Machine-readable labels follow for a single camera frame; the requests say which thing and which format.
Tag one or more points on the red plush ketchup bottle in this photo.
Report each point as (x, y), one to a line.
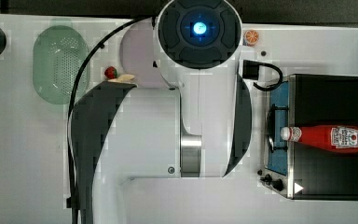
(333, 138)

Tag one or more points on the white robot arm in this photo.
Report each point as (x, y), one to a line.
(198, 125)

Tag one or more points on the black steel toaster oven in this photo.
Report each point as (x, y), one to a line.
(301, 172)

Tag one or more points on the yellow plush banana toy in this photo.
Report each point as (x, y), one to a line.
(124, 78)

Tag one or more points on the lavender round plate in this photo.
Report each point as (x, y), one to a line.
(136, 56)

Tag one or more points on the red strawberry toy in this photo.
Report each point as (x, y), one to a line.
(111, 72)

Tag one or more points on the orange slice toy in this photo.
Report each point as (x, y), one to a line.
(250, 37)

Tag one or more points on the green perforated colander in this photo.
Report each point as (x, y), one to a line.
(58, 54)

